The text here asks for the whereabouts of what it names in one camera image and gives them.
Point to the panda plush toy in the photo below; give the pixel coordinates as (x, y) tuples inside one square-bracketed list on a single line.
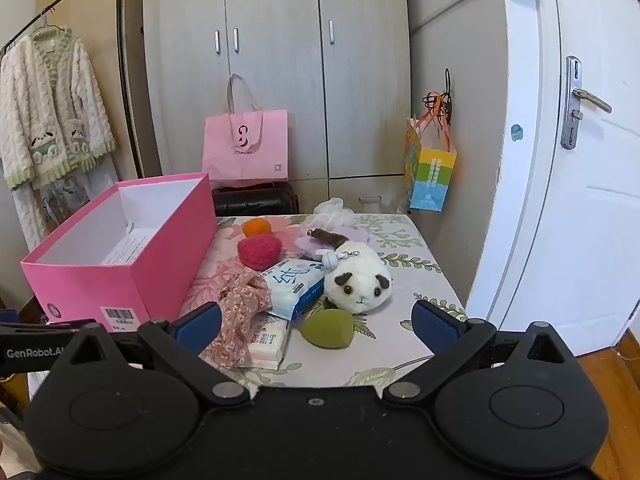
[(365, 280)]

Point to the green makeup sponge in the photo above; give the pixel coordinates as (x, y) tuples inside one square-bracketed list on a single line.
[(327, 329)]

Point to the grey wardrobe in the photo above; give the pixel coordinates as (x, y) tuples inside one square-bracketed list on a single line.
[(280, 110)]

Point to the white paper slip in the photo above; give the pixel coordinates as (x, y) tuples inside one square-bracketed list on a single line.
[(127, 250)]

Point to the black suitcase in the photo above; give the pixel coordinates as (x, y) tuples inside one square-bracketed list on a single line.
[(255, 200)]

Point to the red heart plush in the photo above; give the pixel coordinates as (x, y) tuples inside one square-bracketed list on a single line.
[(259, 251)]

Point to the floral sheet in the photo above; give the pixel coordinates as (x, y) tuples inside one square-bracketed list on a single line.
[(405, 260)]

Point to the white mesh scrunchie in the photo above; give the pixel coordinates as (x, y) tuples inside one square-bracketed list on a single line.
[(332, 212)]

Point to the blue white wipes packet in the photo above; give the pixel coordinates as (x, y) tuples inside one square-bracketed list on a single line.
[(290, 285)]

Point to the colourful gift bag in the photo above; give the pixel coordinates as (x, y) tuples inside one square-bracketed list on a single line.
[(430, 175)]

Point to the black clothes rack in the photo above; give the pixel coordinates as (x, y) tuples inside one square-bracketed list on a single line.
[(120, 35)]

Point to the brown plush charm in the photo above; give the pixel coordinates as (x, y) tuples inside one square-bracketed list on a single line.
[(327, 237)]

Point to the blue door sticker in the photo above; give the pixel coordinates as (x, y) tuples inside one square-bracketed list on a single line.
[(516, 132)]

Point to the floral pink cloth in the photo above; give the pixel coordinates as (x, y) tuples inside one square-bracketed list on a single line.
[(235, 310)]

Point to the orange ball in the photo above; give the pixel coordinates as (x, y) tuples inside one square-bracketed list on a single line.
[(256, 227)]

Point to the white hanging garment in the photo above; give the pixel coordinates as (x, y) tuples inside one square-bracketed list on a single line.
[(65, 195)]

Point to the pink cardboard box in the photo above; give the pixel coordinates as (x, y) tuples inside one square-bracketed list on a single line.
[(100, 285)]

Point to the white tissue packet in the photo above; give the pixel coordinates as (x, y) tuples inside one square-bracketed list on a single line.
[(267, 340)]

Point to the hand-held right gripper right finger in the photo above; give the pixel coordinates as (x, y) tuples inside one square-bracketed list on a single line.
[(435, 325)]

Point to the pink paper bag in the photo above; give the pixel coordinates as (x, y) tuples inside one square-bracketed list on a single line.
[(245, 160)]

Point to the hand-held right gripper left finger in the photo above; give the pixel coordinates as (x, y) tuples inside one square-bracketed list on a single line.
[(197, 327)]

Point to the white door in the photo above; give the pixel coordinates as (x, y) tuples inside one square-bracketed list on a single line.
[(575, 235)]

